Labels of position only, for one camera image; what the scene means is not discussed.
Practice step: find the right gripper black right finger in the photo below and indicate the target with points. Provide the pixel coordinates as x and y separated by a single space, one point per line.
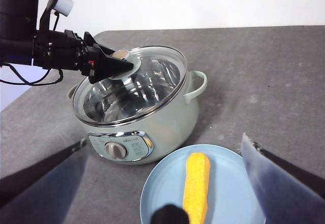
287 191

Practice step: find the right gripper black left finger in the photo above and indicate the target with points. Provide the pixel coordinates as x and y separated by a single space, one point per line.
38 188

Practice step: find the yellow corn cob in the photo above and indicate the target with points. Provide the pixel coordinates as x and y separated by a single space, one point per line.
196 183

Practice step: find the pale green electric steamer pot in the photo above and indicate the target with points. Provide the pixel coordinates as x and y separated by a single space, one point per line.
172 117

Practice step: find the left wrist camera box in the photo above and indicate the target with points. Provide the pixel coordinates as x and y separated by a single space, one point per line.
63 3

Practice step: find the glass lid with green knob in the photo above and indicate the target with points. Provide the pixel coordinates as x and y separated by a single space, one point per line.
152 87

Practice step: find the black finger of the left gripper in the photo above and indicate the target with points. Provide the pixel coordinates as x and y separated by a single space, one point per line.
104 64
92 39

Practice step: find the blue round plate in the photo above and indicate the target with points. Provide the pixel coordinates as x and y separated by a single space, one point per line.
165 188

